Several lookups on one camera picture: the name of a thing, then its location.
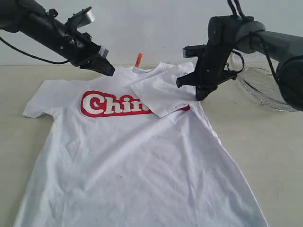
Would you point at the white t-shirt with red logo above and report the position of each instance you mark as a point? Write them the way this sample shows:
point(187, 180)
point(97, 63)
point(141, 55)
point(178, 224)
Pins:
point(132, 150)

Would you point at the round metal wire mesh basket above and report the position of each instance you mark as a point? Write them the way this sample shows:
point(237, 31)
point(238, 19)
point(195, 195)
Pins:
point(256, 77)

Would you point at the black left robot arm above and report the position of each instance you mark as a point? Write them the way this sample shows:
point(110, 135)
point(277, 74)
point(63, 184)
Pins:
point(33, 20)

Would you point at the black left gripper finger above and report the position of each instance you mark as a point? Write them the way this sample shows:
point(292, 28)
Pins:
point(99, 65)

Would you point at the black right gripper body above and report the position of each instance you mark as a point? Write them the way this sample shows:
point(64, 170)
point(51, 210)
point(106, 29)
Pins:
point(210, 69)

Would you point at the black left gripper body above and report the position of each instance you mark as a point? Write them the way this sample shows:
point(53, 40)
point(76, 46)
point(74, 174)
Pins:
point(79, 48)

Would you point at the orange shirt neck tag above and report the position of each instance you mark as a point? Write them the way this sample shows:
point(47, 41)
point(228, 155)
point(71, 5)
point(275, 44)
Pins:
point(138, 60)

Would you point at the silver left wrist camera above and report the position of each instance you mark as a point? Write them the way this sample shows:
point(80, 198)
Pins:
point(81, 19)

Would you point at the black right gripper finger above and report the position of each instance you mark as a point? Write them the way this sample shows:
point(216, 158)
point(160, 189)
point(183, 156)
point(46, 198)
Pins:
point(203, 91)

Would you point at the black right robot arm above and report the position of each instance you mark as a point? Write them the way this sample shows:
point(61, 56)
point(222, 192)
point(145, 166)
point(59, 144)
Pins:
point(231, 34)

